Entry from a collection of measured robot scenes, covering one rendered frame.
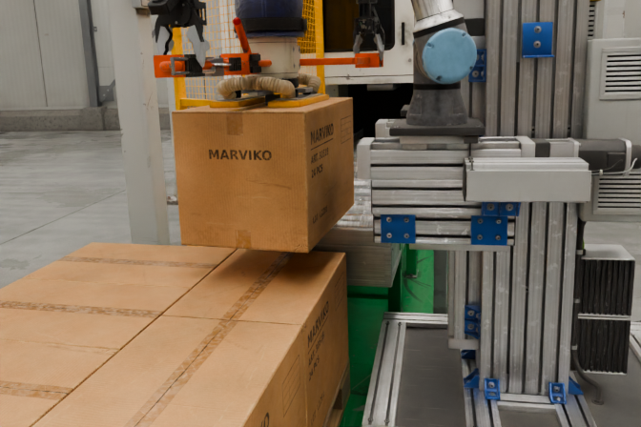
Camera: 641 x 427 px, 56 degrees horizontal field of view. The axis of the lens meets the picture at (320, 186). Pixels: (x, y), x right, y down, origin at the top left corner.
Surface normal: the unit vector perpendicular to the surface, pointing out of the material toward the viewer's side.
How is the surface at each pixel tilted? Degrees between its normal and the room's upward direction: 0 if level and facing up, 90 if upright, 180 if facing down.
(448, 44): 97
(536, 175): 90
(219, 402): 0
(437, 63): 97
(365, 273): 90
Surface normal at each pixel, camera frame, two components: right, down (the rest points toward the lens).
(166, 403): -0.04, -0.98
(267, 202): -0.27, 0.20
